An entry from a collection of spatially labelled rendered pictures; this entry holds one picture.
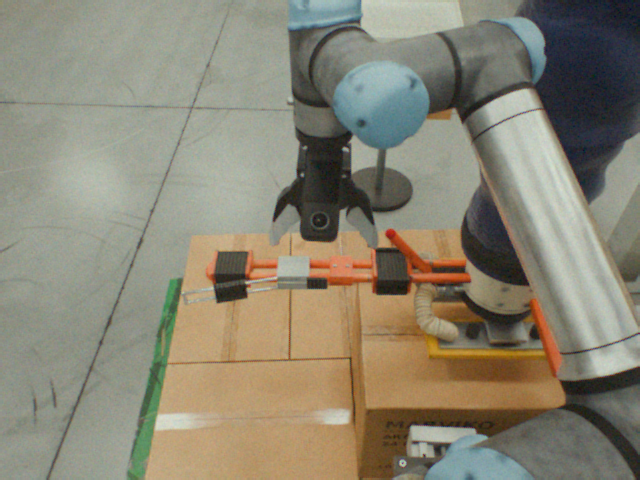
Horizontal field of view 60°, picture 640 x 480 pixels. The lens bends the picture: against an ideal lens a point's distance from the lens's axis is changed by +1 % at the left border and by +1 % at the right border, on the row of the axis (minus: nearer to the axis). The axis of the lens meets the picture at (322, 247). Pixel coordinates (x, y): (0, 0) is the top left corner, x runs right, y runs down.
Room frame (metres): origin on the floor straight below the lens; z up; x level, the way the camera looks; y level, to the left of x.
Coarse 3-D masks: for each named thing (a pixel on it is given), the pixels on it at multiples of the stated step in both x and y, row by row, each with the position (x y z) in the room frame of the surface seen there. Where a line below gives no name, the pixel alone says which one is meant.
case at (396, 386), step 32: (416, 288) 0.95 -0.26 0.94; (384, 320) 0.85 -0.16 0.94; (416, 320) 0.85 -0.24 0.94; (352, 352) 1.00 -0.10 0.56; (384, 352) 0.75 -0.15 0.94; (416, 352) 0.75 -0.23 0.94; (384, 384) 0.66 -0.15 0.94; (416, 384) 0.66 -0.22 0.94; (448, 384) 0.66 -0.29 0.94; (480, 384) 0.66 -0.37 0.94; (512, 384) 0.66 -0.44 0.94; (544, 384) 0.66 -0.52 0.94; (384, 416) 0.60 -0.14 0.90; (416, 416) 0.60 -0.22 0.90; (448, 416) 0.60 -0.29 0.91; (480, 416) 0.60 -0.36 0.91; (512, 416) 0.60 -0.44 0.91; (384, 448) 0.60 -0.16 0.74
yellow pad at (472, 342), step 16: (448, 320) 0.75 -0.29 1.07; (464, 320) 0.75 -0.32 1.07; (480, 320) 0.75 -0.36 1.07; (528, 320) 0.75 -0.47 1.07; (432, 336) 0.71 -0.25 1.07; (464, 336) 0.70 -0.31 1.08; (480, 336) 0.70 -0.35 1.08; (528, 336) 0.70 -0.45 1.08; (432, 352) 0.67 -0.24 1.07; (448, 352) 0.67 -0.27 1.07; (464, 352) 0.67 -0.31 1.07; (480, 352) 0.67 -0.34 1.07; (496, 352) 0.67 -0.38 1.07; (512, 352) 0.67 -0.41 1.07; (528, 352) 0.67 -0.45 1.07
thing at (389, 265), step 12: (372, 252) 0.83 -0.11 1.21; (384, 252) 0.84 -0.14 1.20; (396, 252) 0.84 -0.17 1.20; (372, 264) 0.80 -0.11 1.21; (384, 264) 0.81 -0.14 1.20; (396, 264) 0.81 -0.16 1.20; (408, 264) 0.80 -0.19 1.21; (372, 276) 0.78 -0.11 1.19; (384, 276) 0.77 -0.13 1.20; (396, 276) 0.77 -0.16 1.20; (408, 276) 0.77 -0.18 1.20; (372, 288) 0.76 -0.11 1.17; (384, 288) 0.76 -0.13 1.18; (396, 288) 0.76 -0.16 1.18; (408, 288) 0.76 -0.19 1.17
